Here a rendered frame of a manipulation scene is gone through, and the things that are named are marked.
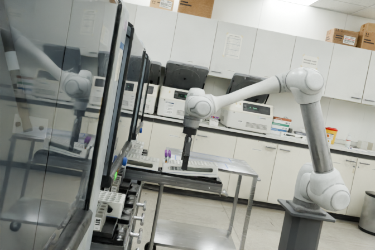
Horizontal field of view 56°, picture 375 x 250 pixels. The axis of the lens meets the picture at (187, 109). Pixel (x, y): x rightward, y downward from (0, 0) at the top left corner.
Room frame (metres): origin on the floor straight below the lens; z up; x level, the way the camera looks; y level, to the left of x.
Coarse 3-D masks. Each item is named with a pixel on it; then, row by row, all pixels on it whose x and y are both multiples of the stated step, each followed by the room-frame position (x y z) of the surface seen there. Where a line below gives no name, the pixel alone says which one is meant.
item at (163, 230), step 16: (192, 160) 2.27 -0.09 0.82; (208, 160) 2.37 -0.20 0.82; (224, 160) 2.48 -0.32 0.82; (240, 160) 2.60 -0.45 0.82; (240, 176) 2.61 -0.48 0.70; (256, 176) 2.18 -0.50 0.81; (160, 192) 2.16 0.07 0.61; (160, 224) 2.48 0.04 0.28; (176, 224) 2.54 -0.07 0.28; (192, 224) 2.59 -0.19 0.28; (160, 240) 2.23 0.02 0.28; (176, 240) 2.27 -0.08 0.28; (192, 240) 2.32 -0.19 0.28; (208, 240) 2.36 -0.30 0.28; (224, 240) 2.41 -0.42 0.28
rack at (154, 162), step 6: (132, 156) 1.86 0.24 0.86; (138, 156) 1.88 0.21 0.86; (144, 156) 1.91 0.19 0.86; (132, 162) 1.92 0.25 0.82; (138, 162) 1.92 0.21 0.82; (144, 162) 1.92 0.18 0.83; (150, 162) 1.83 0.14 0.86; (156, 162) 1.83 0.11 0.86; (144, 168) 1.83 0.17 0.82; (150, 168) 1.83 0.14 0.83; (156, 168) 1.83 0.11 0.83
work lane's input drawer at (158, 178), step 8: (128, 168) 1.81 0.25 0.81; (136, 168) 1.82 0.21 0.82; (160, 168) 1.91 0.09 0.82; (128, 176) 1.80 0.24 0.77; (136, 176) 1.81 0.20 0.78; (144, 176) 1.81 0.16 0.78; (152, 176) 1.81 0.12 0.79; (160, 176) 1.81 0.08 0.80; (168, 176) 1.82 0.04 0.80; (176, 176) 1.83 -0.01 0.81; (184, 176) 1.83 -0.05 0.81; (192, 176) 1.91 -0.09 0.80; (200, 176) 1.94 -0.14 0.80; (168, 184) 1.82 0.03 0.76; (176, 184) 1.82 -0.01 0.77; (184, 184) 1.82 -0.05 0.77; (192, 184) 1.83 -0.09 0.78; (200, 184) 1.83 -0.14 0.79; (208, 184) 1.83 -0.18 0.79; (216, 184) 1.84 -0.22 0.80; (216, 192) 1.84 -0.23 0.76; (224, 192) 1.90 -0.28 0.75
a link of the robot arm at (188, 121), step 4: (184, 116) 1.88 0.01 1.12; (188, 116) 1.85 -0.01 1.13; (184, 120) 1.87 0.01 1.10; (188, 120) 1.85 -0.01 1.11; (192, 120) 1.85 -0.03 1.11; (196, 120) 1.85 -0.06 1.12; (184, 124) 1.86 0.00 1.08; (188, 124) 1.85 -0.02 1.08; (192, 124) 1.85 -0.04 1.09; (196, 124) 1.86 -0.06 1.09
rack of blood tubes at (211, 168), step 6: (162, 162) 1.86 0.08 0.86; (174, 162) 1.86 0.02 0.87; (180, 162) 1.88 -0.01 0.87; (192, 162) 1.90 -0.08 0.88; (198, 162) 1.91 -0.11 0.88; (204, 162) 1.92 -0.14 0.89; (210, 162) 1.93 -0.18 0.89; (162, 168) 1.84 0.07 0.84; (174, 168) 1.89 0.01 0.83; (180, 168) 1.90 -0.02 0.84; (192, 168) 1.94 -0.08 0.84; (198, 168) 1.94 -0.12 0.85; (204, 168) 1.95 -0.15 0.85; (210, 168) 1.95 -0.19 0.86; (216, 168) 1.85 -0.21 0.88; (180, 174) 1.84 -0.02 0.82; (186, 174) 1.84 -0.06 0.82; (192, 174) 1.85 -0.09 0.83; (198, 174) 1.85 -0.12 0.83; (210, 174) 1.85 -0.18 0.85; (216, 174) 1.86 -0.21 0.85
